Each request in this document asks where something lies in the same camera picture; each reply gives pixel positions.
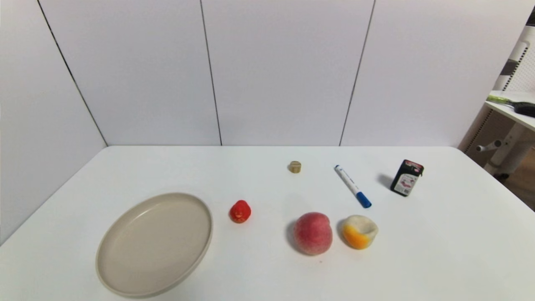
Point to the small tan bun toy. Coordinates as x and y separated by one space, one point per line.
295 167

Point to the beige brown round plate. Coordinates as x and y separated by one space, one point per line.
154 244

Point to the red strawberry toy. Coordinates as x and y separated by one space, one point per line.
240 212

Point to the white marker with blue cap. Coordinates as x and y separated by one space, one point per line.
352 186

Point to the pink red peach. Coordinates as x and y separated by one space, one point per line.
312 234

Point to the orange white fruit half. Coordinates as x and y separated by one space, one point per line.
359 232

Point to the small black printed box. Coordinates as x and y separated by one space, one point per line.
406 178

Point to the white side desk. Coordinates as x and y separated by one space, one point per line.
512 125

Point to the black brush head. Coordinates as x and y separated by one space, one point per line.
526 109

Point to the white perforated panel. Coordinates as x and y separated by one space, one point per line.
520 62

